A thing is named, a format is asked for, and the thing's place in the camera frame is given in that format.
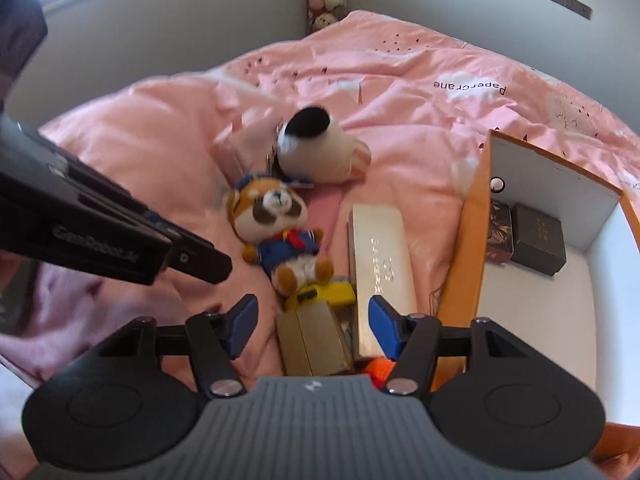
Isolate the yellow tape measure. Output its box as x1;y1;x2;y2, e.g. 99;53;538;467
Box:
284;280;356;312

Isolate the white long box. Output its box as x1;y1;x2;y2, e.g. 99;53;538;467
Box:
347;204;418;361

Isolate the brown cardboard box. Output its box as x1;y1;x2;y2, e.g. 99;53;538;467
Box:
276;301;354;377

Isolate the red panda plush toy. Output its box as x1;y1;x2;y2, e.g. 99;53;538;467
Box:
226;174;334;298

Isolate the white black dog plush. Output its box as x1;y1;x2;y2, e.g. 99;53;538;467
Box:
268;106;372;184

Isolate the orange object under gripper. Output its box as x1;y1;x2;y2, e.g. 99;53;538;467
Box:
361;356;396;389

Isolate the dark patterned card box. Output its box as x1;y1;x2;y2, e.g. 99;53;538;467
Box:
486;200;513;264

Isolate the black gift box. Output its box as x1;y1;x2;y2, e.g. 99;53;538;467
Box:
511;204;566;276

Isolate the orange cardboard storage box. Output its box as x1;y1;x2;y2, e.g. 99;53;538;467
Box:
437;130;639;465

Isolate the pink printed duvet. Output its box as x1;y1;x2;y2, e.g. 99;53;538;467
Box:
1;11;639;384

